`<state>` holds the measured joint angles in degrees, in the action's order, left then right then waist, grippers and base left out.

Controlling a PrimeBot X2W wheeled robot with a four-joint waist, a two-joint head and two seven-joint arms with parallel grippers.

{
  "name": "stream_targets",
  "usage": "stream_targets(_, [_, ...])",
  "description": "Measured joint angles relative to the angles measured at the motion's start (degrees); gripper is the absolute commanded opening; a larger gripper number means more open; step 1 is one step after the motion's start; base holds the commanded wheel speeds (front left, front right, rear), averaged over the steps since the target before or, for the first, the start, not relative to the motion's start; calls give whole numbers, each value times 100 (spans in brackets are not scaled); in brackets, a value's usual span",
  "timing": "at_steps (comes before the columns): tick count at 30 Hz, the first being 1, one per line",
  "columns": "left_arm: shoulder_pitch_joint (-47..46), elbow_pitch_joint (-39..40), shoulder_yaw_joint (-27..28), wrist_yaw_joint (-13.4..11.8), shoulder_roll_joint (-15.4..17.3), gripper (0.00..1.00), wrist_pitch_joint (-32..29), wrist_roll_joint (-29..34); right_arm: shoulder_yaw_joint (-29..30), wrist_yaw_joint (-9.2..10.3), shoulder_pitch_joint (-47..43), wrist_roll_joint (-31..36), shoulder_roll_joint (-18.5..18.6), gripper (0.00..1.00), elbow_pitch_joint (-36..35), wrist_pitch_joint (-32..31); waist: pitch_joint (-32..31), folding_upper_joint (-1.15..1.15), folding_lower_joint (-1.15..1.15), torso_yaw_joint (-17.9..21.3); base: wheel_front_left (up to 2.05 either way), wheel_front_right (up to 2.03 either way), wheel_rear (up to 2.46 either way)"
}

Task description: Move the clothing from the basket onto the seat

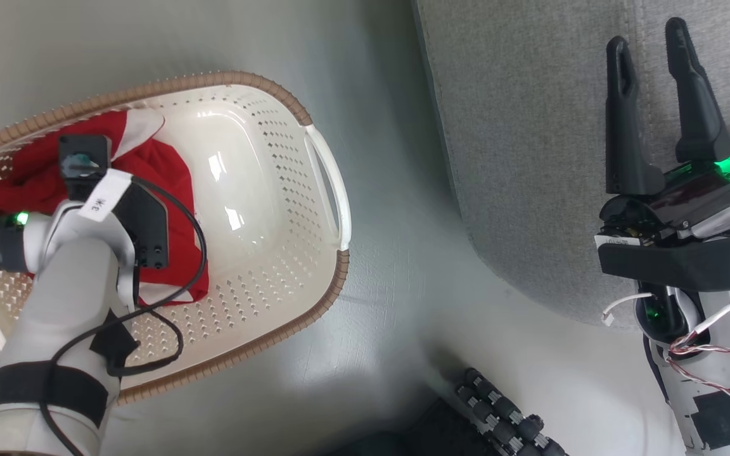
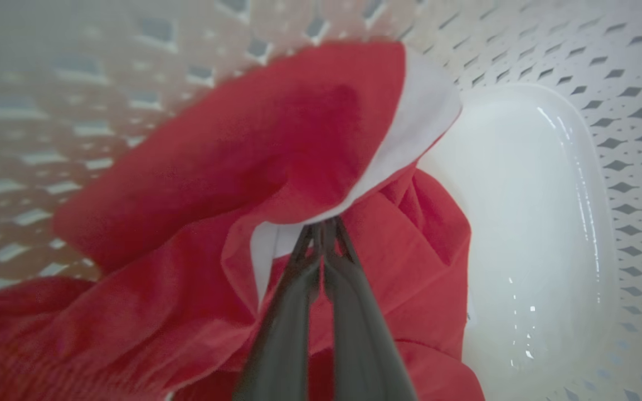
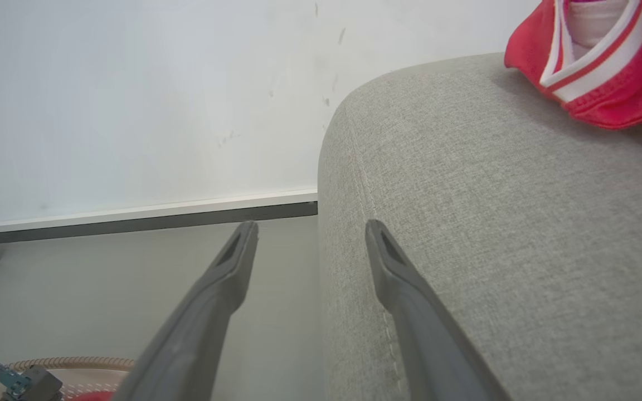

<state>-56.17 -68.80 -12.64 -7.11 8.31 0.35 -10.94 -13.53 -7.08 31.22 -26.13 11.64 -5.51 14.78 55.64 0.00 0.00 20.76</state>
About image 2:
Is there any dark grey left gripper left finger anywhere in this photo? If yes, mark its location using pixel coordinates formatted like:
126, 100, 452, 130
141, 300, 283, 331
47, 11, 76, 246
232, 223, 322, 401

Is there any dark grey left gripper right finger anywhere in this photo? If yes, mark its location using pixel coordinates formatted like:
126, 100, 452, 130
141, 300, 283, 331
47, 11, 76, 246
321, 217, 418, 401

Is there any red and white jersey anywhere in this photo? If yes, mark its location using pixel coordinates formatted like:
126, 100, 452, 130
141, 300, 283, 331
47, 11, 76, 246
0, 40, 487, 401

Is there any cream perforated laundry basket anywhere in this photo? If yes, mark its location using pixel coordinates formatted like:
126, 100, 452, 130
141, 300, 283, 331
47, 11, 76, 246
0, 0, 642, 401

